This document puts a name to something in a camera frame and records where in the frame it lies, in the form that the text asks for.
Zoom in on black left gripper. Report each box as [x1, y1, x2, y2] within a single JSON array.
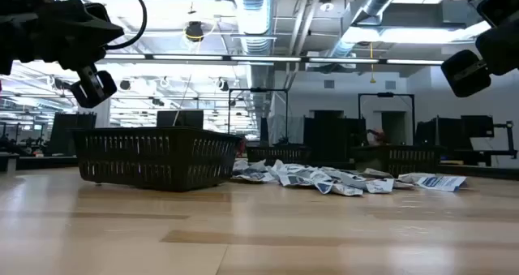
[[0, 0, 126, 110]]

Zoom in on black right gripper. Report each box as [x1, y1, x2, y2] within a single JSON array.
[[440, 0, 519, 99]]

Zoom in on dark background monitor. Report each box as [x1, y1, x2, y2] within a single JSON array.
[[156, 109, 205, 130], [47, 111, 98, 157], [460, 114, 495, 140]]

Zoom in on black ceiling dome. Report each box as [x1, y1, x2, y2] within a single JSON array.
[[184, 20, 206, 44]]

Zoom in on black slotted plastic basket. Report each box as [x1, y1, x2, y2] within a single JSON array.
[[351, 144, 446, 179], [246, 144, 312, 167], [69, 125, 244, 193]]

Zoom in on person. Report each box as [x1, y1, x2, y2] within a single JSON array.
[[366, 127, 388, 147]]

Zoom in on long ceiling light strip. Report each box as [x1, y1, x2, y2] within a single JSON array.
[[101, 53, 445, 67]]

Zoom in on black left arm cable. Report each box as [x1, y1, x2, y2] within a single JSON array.
[[103, 0, 148, 51]]

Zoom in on black background rig frame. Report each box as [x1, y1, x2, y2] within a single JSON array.
[[357, 91, 417, 147]]

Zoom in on yellow hanging cord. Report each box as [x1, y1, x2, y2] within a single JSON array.
[[367, 41, 377, 85]]

